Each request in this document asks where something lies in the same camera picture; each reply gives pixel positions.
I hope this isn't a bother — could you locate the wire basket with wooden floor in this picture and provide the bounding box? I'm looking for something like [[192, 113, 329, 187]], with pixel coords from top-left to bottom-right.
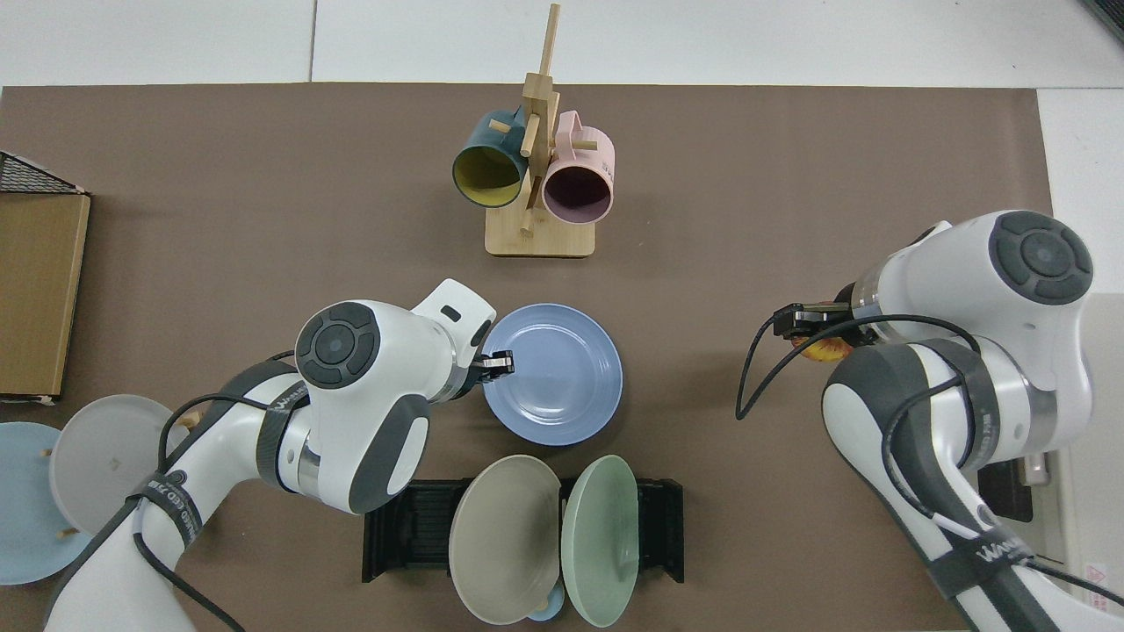
[[0, 151, 91, 406]]

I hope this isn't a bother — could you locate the small blue round thing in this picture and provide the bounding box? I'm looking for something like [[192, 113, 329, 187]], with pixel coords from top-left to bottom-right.
[[527, 584, 567, 622]]

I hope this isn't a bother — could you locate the wooden cup stand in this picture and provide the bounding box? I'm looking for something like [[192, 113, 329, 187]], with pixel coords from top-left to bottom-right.
[[485, 3, 598, 259]]

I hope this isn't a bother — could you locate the pale green plate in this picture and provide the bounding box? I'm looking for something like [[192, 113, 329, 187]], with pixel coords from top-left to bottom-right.
[[560, 455, 640, 628]]

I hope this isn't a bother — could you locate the dark blue cup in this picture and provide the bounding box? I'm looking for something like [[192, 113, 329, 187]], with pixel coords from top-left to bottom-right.
[[452, 107, 530, 209]]

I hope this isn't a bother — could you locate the brown table cloth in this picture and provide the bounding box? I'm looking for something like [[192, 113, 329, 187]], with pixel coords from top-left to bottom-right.
[[0, 83, 1062, 632]]

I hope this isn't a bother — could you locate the dark grey slanted object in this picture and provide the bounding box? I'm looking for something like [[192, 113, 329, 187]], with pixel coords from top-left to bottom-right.
[[1078, 0, 1124, 47]]

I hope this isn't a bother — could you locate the wooden plate rack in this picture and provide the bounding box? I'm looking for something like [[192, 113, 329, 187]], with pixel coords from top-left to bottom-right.
[[40, 411, 205, 538]]

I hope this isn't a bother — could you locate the beige plate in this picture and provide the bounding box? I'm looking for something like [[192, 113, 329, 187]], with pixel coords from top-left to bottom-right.
[[449, 455, 563, 626]]

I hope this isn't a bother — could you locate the black dish rack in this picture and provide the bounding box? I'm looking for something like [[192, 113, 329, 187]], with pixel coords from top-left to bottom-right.
[[363, 478, 685, 585]]

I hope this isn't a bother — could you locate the light blue plate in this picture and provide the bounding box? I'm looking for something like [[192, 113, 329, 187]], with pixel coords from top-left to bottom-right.
[[0, 422, 93, 586]]

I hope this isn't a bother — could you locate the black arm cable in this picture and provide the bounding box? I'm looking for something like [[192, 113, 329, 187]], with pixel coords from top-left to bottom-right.
[[130, 351, 304, 632], [736, 312, 984, 422]]

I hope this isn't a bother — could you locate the red yellow apple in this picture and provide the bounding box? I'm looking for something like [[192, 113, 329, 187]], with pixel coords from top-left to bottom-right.
[[795, 336, 853, 363]]

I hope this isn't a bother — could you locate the grey plate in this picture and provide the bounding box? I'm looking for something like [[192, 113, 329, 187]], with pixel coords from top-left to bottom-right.
[[49, 394, 190, 536]]

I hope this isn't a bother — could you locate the pink cup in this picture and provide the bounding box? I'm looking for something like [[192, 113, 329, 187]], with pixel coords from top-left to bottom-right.
[[542, 110, 616, 225]]

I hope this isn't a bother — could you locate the pale toaster oven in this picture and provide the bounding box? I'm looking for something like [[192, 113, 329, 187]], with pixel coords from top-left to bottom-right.
[[976, 294, 1124, 615]]

